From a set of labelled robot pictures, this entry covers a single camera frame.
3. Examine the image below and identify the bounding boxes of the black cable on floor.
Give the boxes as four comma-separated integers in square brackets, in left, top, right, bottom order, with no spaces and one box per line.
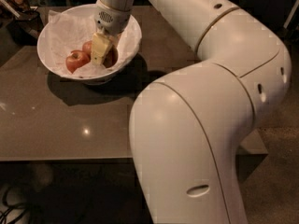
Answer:
[0,187,32,224]

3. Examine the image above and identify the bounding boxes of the white paper liner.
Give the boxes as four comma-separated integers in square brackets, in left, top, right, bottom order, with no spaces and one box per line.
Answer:
[47,9,140,79]

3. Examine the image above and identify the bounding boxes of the dark bag on table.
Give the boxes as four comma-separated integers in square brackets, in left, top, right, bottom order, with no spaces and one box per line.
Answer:
[0,0,44,46]

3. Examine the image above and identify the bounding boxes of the white bowl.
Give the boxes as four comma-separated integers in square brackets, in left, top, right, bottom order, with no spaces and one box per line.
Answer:
[36,3,143,86]

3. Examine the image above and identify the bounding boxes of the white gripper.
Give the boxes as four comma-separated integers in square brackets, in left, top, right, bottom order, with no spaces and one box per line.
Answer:
[91,0,133,65]

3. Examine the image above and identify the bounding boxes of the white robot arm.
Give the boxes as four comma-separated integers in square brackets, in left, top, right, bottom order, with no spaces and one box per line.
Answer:
[96,0,292,224]

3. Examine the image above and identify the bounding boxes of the red apple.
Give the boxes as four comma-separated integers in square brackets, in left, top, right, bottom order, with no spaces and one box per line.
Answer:
[65,50,91,73]
[82,41,92,55]
[103,47,118,68]

